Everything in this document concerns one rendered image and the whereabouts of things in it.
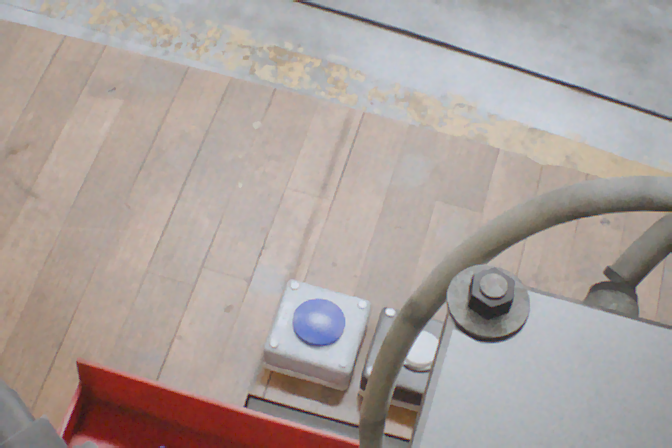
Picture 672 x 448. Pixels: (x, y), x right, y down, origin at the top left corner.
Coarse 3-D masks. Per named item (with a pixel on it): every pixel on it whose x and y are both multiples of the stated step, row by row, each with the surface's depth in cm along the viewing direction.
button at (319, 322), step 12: (312, 300) 102; (324, 300) 102; (300, 312) 101; (312, 312) 101; (324, 312) 101; (336, 312) 101; (300, 324) 101; (312, 324) 101; (324, 324) 101; (336, 324) 101; (300, 336) 100; (312, 336) 100; (324, 336) 100; (336, 336) 100
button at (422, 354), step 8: (424, 336) 101; (432, 336) 101; (416, 344) 100; (424, 344) 100; (432, 344) 100; (416, 352) 100; (424, 352) 100; (432, 352) 100; (408, 360) 99; (416, 360) 99; (424, 360) 99; (432, 360) 99
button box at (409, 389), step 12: (384, 312) 103; (396, 312) 103; (384, 324) 102; (432, 324) 102; (384, 336) 101; (372, 348) 101; (372, 360) 100; (408, 372) 100; (420, 372) 100; (360, 384) 100; (396, 384) 99; (408, 384) 99; (420, 384) 99; (396, 396) 100; (408, 396) 100; (420, 396) 99; (408, 408) 101
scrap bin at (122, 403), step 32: (96, 384) 97; (128, 384) 95; (160, 384) 94; (64, 416) 95; (96, 416) 98; (128, 416) 98; (160, 416) 98; (192, 416) 96; (224, 416) 95; (256, 416) 93
